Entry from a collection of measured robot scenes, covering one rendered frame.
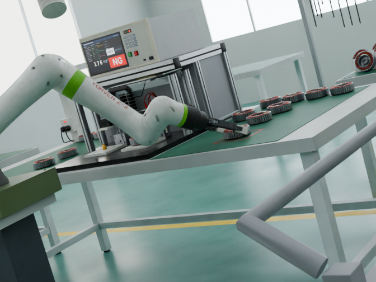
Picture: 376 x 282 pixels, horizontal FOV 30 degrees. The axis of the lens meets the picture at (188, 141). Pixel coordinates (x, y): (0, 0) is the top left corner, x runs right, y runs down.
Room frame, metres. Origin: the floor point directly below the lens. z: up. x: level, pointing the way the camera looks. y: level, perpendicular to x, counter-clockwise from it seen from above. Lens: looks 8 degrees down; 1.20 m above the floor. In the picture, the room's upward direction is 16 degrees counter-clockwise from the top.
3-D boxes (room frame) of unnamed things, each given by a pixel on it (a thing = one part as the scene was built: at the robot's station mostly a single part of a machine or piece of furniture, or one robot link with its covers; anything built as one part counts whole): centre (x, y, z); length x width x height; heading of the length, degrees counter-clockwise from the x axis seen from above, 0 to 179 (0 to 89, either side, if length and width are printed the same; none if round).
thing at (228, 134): (2.81, -0.20, 0.77); 0.11 x 0.11 x 0.04
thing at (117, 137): (3.44, 0.30, 0.80); 0.08 x 0.05 x 0.06; 52
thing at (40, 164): (3.57, 0.74, 0.77); 0.11 x 0.11 x 0.04
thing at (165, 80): (3.33, 0.24, 1.03); 0.62 x 0.01 x 0.03; 52
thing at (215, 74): (3.37, -0.21, 0.91); 0.28 x 0.03 x 0.32; 142
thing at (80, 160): (3.26, 0.29, 0.76); 0.64 x 0.47 x 0.02; 52
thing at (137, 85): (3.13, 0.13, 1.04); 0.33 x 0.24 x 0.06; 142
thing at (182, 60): (3.50, 0.10, 1.09); 0.68 x 0.44 x 0.05; 52
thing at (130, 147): (3.17, 0.20, 0.78); 0.15 x 0.15 x 0.01; 52
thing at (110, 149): (3.32, 0.39, 0.78); 0.15 x 0.15 x 0.01; 52
